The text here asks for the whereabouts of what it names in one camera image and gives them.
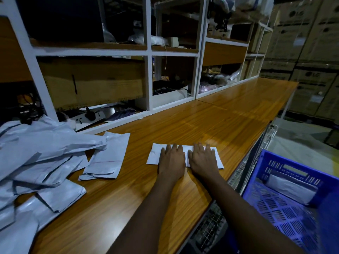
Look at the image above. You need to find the person's left hand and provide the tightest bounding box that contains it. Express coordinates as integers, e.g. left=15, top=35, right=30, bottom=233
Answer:
left=158, top=143, right=186, bottom=181

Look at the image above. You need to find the person's right hand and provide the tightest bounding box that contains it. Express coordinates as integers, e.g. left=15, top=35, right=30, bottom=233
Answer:
left=187, top=142, right=221, bottom=181

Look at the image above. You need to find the white mailer bag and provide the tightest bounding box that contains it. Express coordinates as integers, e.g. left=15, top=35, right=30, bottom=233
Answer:
left=146, top=142, right=224, bottom=169

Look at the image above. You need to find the person's left forearm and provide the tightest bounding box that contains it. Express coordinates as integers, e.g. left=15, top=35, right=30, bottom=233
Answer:
left=106, top=175, right=186, bottom=254

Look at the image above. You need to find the person's right forearm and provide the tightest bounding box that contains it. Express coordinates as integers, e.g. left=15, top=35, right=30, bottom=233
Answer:
left=195, top=174, right=306, bottom=254

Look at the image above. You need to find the purple bagged item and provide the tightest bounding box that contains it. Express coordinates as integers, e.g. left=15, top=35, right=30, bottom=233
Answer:
left=199, top=81, right=220, bottom=94

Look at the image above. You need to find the white power strip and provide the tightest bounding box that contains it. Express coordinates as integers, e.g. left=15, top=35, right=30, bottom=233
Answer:
left=67, top=107, right=115, bottom=131

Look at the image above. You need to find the white packet with label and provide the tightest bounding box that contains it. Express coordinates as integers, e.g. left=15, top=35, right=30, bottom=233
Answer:
left=265, top=170, right=319, bottom=206

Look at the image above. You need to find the blue plastic crate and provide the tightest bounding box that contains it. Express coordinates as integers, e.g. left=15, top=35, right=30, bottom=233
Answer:
left=226, top=149, right=339, bottom=254

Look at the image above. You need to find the large brown cardboard box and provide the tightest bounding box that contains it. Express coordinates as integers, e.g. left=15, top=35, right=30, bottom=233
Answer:
left=38, top=59, right=147, bottom=110

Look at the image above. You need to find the white metal shelf rack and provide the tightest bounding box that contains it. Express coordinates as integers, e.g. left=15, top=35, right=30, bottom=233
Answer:
left=0, top=0, right=274, bottom=135

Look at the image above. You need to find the clear plastic bag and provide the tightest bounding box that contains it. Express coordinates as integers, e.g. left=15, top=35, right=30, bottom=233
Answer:
left=128, top=33, right=169, bottom=46

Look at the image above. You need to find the pile of grey mailer bags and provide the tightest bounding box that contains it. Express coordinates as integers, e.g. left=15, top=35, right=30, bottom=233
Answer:
left=0, top=115, right=131, bottom=254

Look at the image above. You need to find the stack of brown cardboard cartons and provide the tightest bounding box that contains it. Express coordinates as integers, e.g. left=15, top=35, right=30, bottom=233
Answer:
left=259, top=0, right=339, bottom=122

